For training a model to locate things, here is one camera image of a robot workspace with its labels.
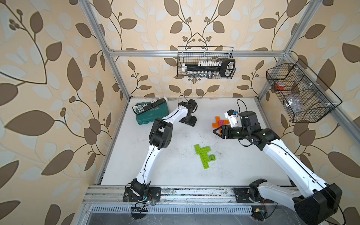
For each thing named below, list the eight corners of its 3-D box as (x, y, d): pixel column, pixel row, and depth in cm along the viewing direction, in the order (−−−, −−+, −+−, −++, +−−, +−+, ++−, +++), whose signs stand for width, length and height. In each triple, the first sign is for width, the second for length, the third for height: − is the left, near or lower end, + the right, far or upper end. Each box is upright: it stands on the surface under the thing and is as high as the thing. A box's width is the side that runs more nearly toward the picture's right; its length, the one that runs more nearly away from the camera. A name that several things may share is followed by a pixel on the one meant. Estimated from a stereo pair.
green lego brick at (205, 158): (202, 164, 87) (202, 162, 86) (199, 155, 91) (199, 154, 89) (209, 162, 88) (210, 160, 86) (206, 153, 92) (206, 152, 90)
